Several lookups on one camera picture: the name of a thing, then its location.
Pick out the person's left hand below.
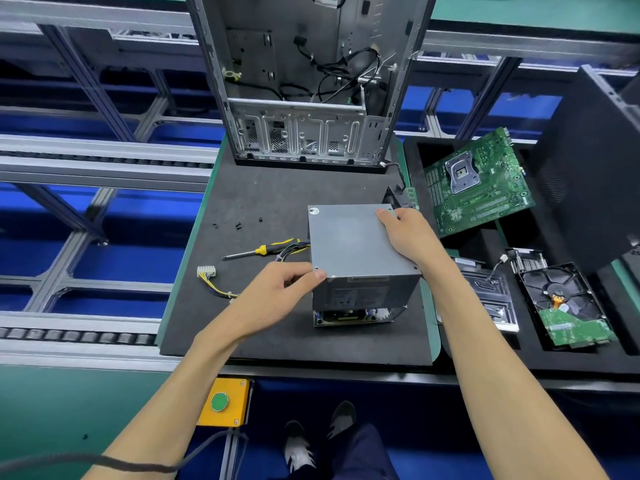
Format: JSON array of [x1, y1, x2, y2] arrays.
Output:
[[205, 259, 329, 346]]

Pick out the person's right hand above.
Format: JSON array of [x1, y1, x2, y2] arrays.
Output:
[[375, 205, 453, 278]]

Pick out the yellow handled screwdriver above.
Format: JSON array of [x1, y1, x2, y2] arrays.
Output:
[[222, 239, 301, 262]]

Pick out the grey power supply cover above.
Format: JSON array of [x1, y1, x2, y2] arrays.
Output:
[[306, 203, 424, 318]]

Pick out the power supply metal base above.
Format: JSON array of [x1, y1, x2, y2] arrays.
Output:
[[311, 303, 409, 329]]

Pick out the person's right forearm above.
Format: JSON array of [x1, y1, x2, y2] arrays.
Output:
[[430, 255, 611, 480]]

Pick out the person's left forearm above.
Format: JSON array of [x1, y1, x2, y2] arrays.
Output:
[[80, 325, 246, 480]]

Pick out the person's right shoe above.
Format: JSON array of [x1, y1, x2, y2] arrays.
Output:
[[325, 399, 358, 442]]

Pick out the person's shoe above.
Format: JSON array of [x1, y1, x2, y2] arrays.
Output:
[[283, 419, 317, 475], [325, 399, 358, 442]]

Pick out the person's left shoe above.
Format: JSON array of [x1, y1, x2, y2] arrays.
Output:
[[283, 419, 317, 475]]

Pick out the person's dark trousers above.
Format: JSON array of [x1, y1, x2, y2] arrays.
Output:
[[288, 423, 401, 480]]

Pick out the black cooling fan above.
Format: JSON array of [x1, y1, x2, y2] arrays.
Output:
[[382, 185, 413, 209]]

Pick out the green motherboard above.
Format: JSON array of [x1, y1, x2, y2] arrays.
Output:
[[422, 127, 535, 239]]

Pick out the clear plastic screw tray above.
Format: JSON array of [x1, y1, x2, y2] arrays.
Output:
[[445, 257, 521, 334]]

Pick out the yellow button box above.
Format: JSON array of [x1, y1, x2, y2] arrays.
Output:
[[195, 377, 252, 429]]

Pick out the black foam work mat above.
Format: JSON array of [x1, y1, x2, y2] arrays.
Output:
[[159, 145, 442, 369]]

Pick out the silver heatsink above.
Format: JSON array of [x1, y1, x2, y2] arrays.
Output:
[[508, 247, 550, 276]]

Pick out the silver computer tower chassis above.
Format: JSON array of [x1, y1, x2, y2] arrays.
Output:
[[185, 0, 439, 172]]

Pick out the black hard disk drive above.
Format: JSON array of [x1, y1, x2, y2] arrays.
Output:
[[519, 261, 619, 350]]

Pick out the black foam parts tray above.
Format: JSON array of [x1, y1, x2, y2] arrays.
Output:
[[400, 65, 640, 378]]

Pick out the aluminium conveyor frame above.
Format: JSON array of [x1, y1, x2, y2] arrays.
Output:
[[0, 0, 640, 371]]

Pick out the thin black cable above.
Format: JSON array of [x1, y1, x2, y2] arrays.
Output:
[[0, 427, 241, 476]]

